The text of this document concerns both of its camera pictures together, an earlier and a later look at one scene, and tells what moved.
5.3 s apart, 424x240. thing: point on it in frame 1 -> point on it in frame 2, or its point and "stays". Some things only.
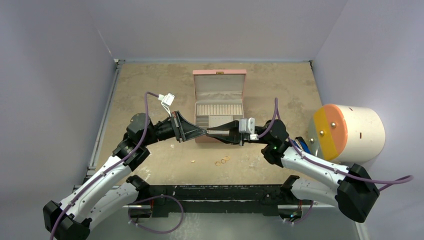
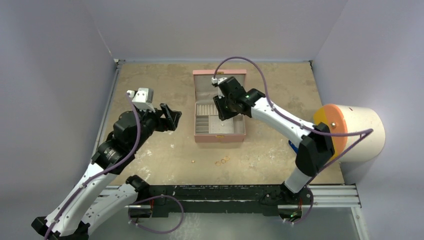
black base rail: [216, 200] stays
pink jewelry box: [219, 98] stays
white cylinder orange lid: [348, 133] stays
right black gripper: [239, 134] -> [224, 104]
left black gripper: [183, 129] -> [170, 121]
